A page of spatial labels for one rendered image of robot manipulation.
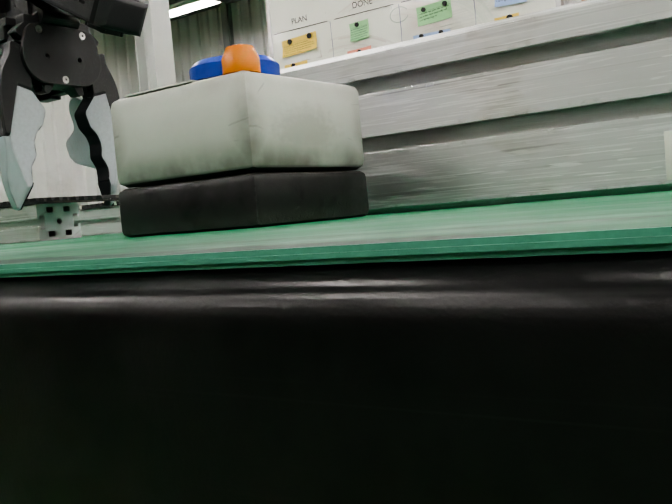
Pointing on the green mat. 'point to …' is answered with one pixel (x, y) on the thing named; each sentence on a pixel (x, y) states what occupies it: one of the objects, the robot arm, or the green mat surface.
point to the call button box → (238, 154)
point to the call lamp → (240, 59)
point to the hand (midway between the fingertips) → (70, 194)
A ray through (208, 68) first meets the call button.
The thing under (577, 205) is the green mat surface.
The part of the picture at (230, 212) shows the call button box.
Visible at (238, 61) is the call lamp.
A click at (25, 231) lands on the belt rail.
